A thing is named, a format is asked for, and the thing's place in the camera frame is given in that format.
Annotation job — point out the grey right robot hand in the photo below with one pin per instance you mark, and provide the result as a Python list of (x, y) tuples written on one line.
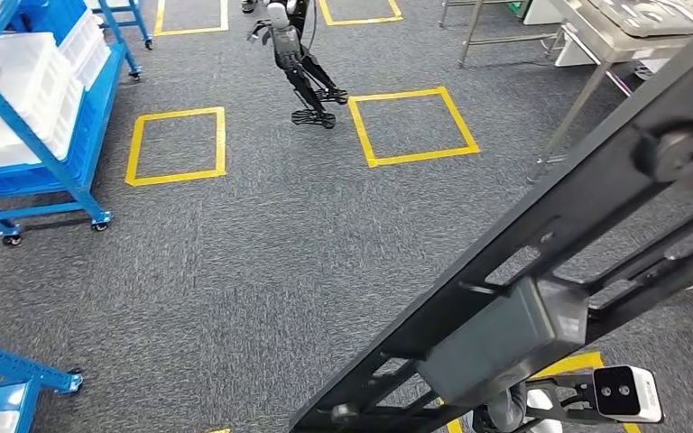
[(502, 412)]

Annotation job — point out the black plastic panel part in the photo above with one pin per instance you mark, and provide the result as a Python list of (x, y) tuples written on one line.
[(591, 191)]

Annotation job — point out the grey stamped metal part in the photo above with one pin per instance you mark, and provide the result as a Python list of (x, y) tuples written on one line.
[(651, 18)]

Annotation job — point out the blue metal shelf rack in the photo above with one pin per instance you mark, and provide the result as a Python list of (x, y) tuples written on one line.
[(92, 119)]

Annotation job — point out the yellow floor tape square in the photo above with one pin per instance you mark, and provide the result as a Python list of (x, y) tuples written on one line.
[(573, 361)]

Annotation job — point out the white box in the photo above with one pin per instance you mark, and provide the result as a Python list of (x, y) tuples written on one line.
[(576, 51)]

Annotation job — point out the steel side table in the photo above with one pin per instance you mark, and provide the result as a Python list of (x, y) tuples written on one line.
[(609, 36)]

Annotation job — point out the green plastic crate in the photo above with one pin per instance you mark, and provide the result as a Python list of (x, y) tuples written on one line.
[(517, 7)]

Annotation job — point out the black humanoid robot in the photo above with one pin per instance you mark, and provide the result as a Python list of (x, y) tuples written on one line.
[(290, 48)]

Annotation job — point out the blue rack with casters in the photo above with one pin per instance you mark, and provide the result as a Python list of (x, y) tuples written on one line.
[(12, 364)]

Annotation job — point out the small blue metal rack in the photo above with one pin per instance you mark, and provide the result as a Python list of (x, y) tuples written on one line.
[(120, 24)]

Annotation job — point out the blue plastic bin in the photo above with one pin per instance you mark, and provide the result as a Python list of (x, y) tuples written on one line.
[(53, 21)]

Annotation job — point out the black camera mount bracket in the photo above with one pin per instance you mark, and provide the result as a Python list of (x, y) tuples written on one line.
[(568, 412)]

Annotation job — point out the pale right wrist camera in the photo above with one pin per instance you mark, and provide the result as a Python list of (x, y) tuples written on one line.
[(627, 391)]

